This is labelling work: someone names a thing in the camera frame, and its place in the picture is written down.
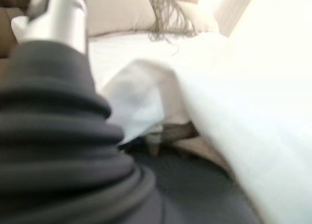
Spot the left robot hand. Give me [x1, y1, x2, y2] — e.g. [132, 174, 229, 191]
[0, 0, 261, 224]

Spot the white duvet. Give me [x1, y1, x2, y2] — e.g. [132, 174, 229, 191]
[101, 35, 312, 224]

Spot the white sheeted mattress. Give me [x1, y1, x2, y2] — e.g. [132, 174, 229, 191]
[86, 34, 230, 93]

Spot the large beige pillow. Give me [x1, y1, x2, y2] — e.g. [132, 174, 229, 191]
[84, 0, 158, 38]

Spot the grey fringed woven cushion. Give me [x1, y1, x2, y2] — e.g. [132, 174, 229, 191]
[146, 0, 198, 56]

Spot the small beige pillow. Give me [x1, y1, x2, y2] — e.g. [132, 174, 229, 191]
[174, 0, 219, 37]

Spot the sheer beige curtain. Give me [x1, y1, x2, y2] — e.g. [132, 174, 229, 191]
[214, 0, 254, 37]

